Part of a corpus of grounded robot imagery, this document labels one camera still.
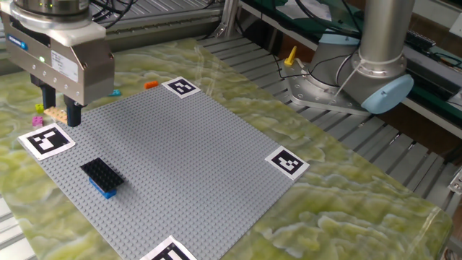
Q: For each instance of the silver Schunk gripper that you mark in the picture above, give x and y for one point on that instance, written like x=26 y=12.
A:
x=90 y=68

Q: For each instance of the tan Lego plate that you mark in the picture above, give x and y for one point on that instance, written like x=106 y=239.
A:
x=57 y=115

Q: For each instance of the silver UR5 robot arm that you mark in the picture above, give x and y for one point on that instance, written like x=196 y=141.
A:
x=382 y=36

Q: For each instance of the small lime green Lego brick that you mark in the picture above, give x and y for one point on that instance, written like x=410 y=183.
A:
x=39 y=108

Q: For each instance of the small magenta Lego brick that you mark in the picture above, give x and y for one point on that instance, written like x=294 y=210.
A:
x=37 y=121

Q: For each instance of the cyan Lego plate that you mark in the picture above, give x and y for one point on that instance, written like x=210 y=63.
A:
x=116 y=93

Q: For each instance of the black Lego plate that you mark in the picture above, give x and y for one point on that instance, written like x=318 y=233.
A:
x=103 y=175

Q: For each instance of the orange Lego brick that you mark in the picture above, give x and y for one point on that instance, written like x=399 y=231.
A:
x=151 y=84

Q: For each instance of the blue Lego brick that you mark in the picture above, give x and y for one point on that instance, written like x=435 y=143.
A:
x=106 y=194

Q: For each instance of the grey Lego baseplate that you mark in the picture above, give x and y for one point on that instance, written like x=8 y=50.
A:
x=180 y=162

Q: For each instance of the black white fiducial marker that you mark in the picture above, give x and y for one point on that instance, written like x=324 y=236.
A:
x=181 y=87
x=287 y=162
x=46 y=141
x=169 y=251

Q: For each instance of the yellow plastic clip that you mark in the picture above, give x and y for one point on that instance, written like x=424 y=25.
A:
x=291 y=56

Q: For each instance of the white paper sheet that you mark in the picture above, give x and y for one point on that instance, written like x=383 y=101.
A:
x=303 y=9

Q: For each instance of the green marble pattern mat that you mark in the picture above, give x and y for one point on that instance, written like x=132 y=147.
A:
x=343 y=216

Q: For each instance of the aluminium frame post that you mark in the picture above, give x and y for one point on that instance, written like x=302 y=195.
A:
x=231 y=14

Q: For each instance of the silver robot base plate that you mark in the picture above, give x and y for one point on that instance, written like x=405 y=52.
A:
x=307 y=94

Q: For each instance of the white metal corner bracket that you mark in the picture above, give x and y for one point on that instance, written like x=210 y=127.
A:
x=455 y=182

